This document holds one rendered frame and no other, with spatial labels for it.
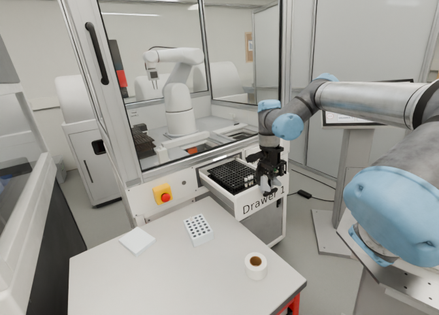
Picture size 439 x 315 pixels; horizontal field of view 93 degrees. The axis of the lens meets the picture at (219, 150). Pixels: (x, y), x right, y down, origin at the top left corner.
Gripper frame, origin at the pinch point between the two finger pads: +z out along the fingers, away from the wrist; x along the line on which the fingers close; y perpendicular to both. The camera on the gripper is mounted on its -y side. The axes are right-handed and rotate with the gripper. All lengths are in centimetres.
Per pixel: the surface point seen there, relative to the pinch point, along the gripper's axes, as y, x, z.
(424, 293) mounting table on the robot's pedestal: 48, 11, 15
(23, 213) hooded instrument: -40, -80, -5
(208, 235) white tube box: -4.7, -25.8, 11.6
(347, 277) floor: 10, 63, 90
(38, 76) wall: -354, -95, -59
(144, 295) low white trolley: 1, -52, 14
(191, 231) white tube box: -11.2, -29.6, 11.8
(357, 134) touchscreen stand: -12, 97, 4
